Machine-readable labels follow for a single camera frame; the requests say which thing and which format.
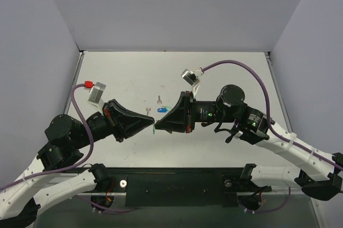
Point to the green framed key tag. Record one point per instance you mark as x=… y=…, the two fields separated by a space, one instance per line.
x=168 y=108

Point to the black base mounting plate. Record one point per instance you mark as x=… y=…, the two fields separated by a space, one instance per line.
x=178 y=187

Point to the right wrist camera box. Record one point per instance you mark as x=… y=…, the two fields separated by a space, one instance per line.
x=190 y=77

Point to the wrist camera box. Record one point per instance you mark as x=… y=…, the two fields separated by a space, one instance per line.
x=190 y=77
x=96 y=93

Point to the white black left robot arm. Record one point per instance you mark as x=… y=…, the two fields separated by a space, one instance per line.
x=24 y=201

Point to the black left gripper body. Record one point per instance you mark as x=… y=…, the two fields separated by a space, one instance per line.
x=111 y=121

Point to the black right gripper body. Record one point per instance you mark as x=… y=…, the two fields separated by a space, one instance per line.
x=188 y=112

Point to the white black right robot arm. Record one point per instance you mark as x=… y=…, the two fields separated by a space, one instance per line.
x=314 y=172

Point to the blue plastic key fob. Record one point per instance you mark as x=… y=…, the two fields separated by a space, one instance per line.
x=162 y=110

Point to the dark grey key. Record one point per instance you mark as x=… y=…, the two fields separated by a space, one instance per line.
x=159 y=101

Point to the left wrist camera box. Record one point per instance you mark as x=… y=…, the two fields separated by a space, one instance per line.
x=96 y=93

